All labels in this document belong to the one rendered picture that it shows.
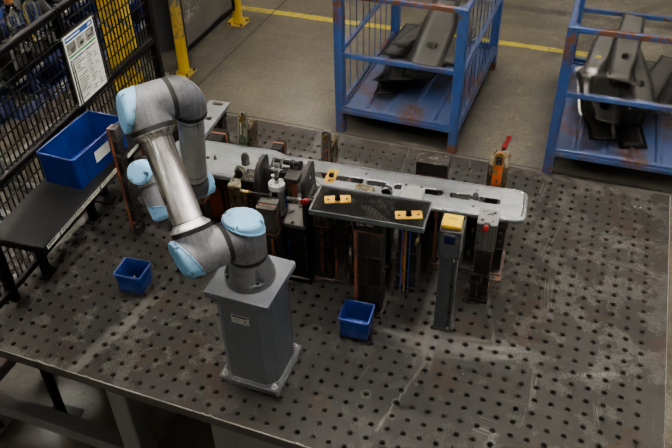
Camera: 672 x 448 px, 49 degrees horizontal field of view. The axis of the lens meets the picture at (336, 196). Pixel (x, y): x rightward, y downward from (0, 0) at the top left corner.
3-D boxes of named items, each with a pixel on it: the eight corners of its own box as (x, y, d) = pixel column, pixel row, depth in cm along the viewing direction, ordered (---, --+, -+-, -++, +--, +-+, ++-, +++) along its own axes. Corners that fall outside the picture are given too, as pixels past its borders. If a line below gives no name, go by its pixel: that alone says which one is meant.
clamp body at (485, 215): (493, 285, 269) (505, 208, 247) (490, 307, 260) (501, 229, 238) (467, 281, 271) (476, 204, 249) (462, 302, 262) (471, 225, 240)
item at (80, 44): (109, 82, 304) (92, 11, 285) (80, 110, 287) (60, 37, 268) (105, 81, 304) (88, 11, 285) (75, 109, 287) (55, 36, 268)
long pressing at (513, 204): (529, 188, 267) (530, 185, 266) (524, 227, 250) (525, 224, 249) (180, 137, 299) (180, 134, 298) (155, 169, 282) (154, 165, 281)
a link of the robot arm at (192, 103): (197, 57, 205) (204, 177, 241) (160, 68, 200) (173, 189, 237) (216, 81, 199) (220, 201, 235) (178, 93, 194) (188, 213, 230)
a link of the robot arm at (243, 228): (275, 254, 210) (272, 218, 202) (233, 273, 205) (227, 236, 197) (255, 232, 219) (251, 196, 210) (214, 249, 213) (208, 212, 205)
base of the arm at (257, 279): (263, 299, 210) (260, 274, 204) (215, 287, 215) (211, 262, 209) (284, 265, 221) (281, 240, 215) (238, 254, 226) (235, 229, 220)
